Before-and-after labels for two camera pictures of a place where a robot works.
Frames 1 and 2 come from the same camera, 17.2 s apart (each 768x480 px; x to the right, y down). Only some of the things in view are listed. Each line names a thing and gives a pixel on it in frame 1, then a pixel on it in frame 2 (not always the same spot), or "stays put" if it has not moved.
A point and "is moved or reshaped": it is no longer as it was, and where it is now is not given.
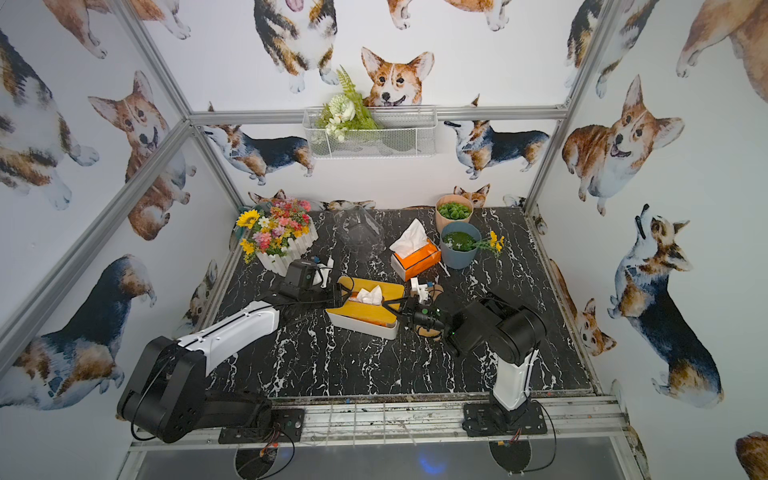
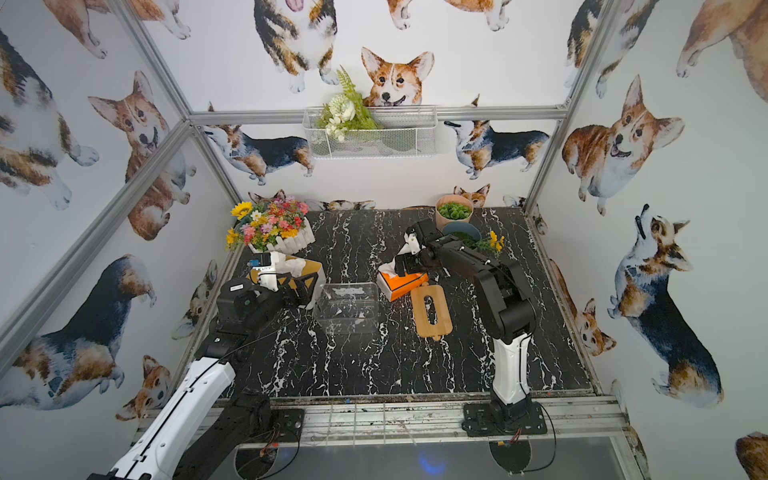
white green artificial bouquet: [345, 112] stays put
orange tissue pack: [414, 251] is moved or reshaped
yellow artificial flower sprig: [493, 243] stays put
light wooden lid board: [434, 291] stays put
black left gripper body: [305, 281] -> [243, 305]
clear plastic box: [360, 230] -> [347, 309]
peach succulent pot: [451, 208] stays put
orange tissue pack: [373, 297] is moved or reshaped
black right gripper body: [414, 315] -> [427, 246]
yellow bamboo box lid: [381, 312] -> [254, 275]
